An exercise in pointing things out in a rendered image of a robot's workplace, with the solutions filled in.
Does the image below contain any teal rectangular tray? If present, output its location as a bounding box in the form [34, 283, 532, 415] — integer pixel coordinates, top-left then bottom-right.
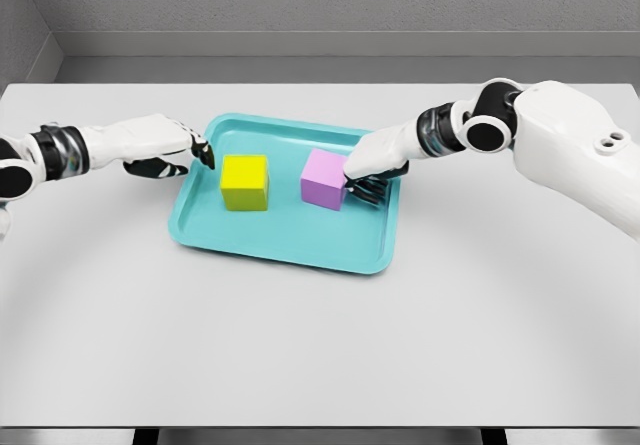
[168, 112, 403, 276]

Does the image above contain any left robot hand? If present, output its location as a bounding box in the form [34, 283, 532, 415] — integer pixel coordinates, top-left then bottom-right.
[110, 113, 217, 178]

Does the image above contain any yellow cube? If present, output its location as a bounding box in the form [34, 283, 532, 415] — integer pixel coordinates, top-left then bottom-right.
[220, 154, 271, 213]

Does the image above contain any pink cube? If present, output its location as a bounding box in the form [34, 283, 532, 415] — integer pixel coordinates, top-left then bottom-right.
[300, 147, 350, 213]

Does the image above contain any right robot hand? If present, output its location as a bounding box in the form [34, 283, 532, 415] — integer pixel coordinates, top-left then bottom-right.
[342, 127, 410, 206]

